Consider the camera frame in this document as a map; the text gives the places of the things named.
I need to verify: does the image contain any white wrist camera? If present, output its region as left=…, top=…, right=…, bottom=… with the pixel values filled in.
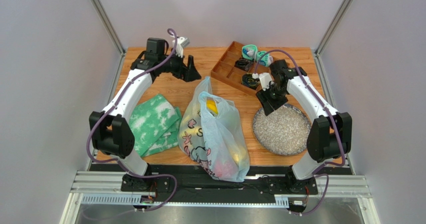
left=172, top=37, right=190, bottom=58
left=252, top=72, right=273, bottom=91

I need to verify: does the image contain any aluminium frame rail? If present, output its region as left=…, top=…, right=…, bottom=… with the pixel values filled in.
left=60, top=164, right=380, bottom=223

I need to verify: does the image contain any green white folded cloth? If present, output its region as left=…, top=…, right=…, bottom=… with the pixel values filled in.
left=129, top=94, right=182, bottom=157

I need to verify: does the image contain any speckled round plate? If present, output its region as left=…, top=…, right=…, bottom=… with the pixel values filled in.
left=252, top=104, right=311, bottom=156

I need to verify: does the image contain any brown wooden compartment tray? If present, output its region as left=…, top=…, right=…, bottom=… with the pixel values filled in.
left=210, top=41, right=262, bottom=97

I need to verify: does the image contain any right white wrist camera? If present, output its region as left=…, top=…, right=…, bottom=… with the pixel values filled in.
left=252, top=72, right=273, bottom=91

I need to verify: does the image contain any yellow fake lemon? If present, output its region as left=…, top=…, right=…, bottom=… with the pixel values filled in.
left=206, top=99, right=218, bottom=116

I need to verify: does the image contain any black item in tray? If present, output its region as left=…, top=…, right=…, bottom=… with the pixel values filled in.
left=234, top=58, right=254, bottom=72

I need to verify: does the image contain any translucent printed plastic bag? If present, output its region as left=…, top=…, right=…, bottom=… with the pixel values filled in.
left=177, top=77, right=250, bottom=182

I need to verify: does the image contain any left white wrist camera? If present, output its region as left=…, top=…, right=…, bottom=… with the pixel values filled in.
left=172, top=37, right=190, bottom=58

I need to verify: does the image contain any teal white rolled sock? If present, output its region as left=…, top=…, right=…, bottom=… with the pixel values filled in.
left=256, top=51, right=274, bottom=67
left=241, top=44, right=258, bottom=61

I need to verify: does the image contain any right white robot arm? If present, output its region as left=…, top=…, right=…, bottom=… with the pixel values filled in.
left=252, top=60, right=353, bottom=193

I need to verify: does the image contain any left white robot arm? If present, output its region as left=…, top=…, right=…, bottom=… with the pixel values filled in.
left=87, top=37, right=201, bottom=180

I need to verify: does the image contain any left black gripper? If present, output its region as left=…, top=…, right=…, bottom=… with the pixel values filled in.
left=158, top=49, right=202, bottom=83

